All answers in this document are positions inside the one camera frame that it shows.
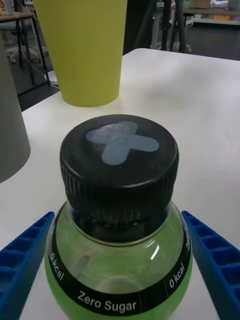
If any brown desk with black legs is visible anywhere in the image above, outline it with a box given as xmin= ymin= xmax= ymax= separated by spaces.
xmin=0 ymin=11 xmax=52 ymax=87

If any yellow-green plastic bin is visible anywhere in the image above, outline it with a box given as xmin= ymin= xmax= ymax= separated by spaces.
xmin=32 ymin=0 xmax=128 ymax=108

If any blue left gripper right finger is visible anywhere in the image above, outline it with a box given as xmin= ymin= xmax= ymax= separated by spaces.
xmin=180 ymin=210 xmax=240 ymax=320

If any grey plastic bin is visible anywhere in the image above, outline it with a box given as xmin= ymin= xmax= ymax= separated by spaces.
xmin=0 ymin=37 xmax=32 ymax=184

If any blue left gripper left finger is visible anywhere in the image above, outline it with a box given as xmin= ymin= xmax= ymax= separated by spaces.
xmin=0 ymin=211 xmax=56 ymax=320

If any green bottle with black cap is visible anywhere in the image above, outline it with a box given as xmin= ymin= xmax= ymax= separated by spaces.
xmin=44 ymin=114 xmax=194 ymax=320

